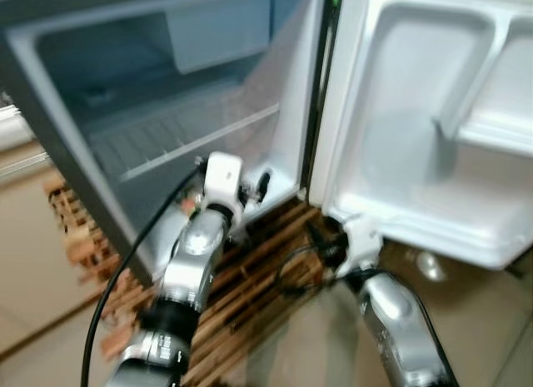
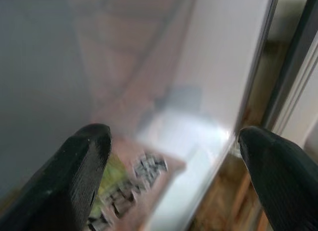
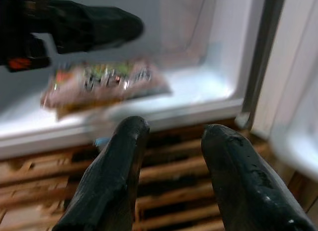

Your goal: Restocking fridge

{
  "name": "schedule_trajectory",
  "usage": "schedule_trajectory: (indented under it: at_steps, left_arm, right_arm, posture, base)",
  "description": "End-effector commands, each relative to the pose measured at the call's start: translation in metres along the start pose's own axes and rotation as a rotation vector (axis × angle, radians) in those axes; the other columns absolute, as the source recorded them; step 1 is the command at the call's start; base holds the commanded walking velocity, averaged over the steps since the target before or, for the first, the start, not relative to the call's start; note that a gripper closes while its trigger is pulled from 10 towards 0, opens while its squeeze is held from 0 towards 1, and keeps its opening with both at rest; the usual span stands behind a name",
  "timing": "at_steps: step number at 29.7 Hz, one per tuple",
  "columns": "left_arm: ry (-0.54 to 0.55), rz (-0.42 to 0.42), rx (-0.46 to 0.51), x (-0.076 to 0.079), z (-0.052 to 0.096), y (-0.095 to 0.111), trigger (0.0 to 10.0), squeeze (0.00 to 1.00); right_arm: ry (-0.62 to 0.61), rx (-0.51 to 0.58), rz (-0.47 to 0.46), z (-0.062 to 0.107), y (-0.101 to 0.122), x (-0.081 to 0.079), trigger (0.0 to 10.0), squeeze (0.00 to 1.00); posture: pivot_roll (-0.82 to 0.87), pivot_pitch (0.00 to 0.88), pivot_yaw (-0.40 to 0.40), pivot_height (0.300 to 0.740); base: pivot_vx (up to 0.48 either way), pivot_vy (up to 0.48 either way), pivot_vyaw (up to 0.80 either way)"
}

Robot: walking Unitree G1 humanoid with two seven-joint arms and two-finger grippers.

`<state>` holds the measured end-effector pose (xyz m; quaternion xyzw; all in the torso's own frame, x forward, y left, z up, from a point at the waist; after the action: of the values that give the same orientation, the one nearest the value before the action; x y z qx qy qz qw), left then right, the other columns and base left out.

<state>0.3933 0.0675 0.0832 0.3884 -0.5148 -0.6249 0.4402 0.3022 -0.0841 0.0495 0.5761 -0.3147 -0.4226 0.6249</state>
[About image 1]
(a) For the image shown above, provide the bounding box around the clear fridge shelf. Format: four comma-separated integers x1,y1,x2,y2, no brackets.
87,102,281,184

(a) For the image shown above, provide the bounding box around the white-lined fridge door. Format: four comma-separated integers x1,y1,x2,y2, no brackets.
310,0,533,270

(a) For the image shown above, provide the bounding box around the grey mini fridge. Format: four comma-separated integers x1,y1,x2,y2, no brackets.
0,0,334,284

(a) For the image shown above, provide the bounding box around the wooden slat pallet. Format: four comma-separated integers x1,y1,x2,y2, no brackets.
46,175,334,387

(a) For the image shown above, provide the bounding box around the grey freezer compartment flap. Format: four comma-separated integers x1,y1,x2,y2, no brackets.
164,0,273,74

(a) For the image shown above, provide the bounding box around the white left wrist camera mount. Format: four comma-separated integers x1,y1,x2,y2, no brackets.
202,152,248,230

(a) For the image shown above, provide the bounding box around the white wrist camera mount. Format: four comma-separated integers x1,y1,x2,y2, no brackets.
202,152,248,230
337,214,384,278

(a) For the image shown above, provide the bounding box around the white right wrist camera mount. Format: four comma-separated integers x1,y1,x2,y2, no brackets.
337,214,384,278

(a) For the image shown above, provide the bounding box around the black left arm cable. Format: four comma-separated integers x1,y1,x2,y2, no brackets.
81,158,207,387

